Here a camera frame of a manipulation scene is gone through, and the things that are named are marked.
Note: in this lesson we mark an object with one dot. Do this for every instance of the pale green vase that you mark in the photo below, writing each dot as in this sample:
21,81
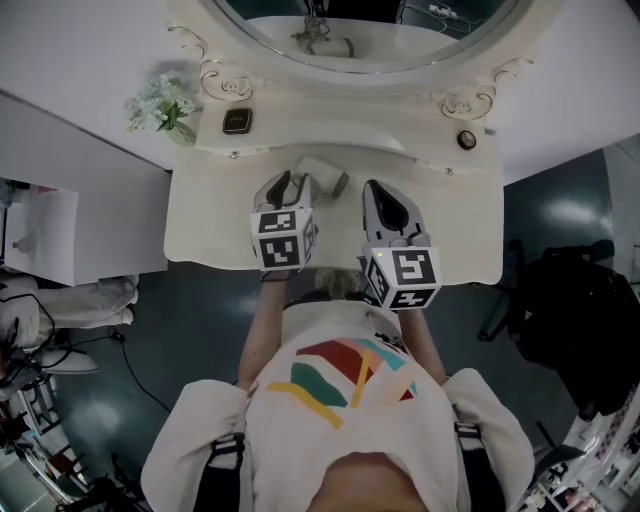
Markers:
182,135

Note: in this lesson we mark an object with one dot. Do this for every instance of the white cloth bundle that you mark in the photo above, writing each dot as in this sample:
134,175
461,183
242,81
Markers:
95,302

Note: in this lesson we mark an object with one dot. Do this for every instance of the white side cabinet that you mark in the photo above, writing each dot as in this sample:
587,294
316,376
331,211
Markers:
100,210

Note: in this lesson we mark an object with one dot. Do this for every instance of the person's left forearm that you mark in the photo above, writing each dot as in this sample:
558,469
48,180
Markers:
260,330

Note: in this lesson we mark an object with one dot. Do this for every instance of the cluttered white shelf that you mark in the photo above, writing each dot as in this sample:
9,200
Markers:
595,465

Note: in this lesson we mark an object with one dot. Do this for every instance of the patterned stool seat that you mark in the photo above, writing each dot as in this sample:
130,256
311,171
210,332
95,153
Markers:
335,282

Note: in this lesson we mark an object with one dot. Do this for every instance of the white dressing table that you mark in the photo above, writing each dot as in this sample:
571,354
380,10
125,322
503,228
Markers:
450,225

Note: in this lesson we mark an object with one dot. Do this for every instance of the white flower bouquet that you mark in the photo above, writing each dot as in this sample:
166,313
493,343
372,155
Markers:
157,102

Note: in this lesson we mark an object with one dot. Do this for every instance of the person's white patterned shirt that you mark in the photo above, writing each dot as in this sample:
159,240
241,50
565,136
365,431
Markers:
320,400

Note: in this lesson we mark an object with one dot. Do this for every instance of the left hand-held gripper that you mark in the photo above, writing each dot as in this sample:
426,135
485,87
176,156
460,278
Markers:
282,240

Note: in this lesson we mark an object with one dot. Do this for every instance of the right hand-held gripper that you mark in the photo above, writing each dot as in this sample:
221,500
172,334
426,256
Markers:
400,270

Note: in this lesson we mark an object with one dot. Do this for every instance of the black office chair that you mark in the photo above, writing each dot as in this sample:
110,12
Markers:
575,320

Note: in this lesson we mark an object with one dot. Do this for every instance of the person's right forearm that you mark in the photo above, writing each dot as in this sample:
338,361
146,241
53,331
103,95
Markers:
425,345

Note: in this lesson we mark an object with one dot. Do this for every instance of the small round dark jar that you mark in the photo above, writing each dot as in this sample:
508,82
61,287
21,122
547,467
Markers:
466,139

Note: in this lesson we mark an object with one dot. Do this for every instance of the cluttered metal rack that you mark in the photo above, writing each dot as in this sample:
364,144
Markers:
35,440

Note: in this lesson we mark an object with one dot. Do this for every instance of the black square compact case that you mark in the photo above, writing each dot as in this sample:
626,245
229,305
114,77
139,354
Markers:
238,120

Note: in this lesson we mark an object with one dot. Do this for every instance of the oval mirror with ornate frame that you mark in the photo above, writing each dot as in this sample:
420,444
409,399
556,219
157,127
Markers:
350,82

